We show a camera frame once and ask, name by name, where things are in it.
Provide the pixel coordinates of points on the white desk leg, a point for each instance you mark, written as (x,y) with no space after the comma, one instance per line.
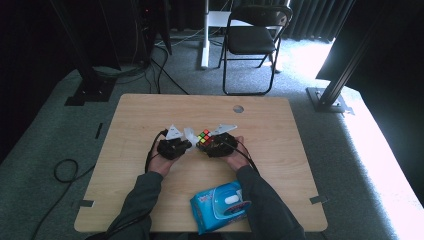
(205,40)

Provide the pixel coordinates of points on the dark curtain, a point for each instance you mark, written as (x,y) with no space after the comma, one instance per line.
(310,20)

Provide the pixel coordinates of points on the multicoloured puzzle cube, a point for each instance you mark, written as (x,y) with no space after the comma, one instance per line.
(204,137)

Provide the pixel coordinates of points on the white wet wipe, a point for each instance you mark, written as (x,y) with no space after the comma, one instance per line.
(191,136)

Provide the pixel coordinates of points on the person's left hand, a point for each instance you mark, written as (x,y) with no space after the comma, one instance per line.
(161,165)

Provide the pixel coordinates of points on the black tape strip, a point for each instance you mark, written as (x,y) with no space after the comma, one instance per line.
(99,130)

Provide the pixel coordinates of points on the black folding chair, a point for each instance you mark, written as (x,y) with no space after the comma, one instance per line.
(250,40)

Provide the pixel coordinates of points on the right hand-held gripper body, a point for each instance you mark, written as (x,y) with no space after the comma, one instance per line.
(221,146)

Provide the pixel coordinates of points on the dark computer tower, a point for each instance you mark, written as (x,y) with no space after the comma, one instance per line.
(150,30)

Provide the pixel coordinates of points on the grey round table grommet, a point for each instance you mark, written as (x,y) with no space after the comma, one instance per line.
(238,109)

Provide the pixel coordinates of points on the black metal stand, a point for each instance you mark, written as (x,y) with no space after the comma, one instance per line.
(336,90)
(87,76)

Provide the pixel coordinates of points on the grey tape piece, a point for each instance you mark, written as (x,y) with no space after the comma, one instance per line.
(318,199)

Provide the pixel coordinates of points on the person's right hand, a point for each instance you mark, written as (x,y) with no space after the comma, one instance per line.
(238,158)

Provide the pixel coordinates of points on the blue wet wipes pack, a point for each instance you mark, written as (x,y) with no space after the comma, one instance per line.
(213,210)

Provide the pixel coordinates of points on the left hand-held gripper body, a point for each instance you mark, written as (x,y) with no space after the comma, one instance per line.
(170,148)

